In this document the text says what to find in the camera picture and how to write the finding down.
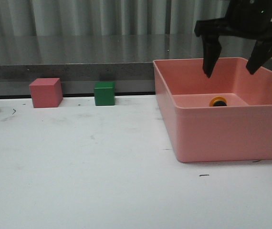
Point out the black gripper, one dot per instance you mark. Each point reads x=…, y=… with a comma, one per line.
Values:
x=250, y=19

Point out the yellow push button switch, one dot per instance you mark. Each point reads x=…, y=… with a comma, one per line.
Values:
x=218, y=101

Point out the pink plastic bin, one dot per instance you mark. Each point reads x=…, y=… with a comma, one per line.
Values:
x=242, y=130

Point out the green cube block centre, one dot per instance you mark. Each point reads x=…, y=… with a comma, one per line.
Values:
x=104, y=93

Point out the pink cube block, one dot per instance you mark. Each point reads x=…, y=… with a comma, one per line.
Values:
x=46, y=92

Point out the grey stone counter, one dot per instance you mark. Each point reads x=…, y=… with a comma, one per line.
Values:
x=81, y=61

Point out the white pleated curtain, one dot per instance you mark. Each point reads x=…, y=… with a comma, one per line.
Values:
x=105, y=17

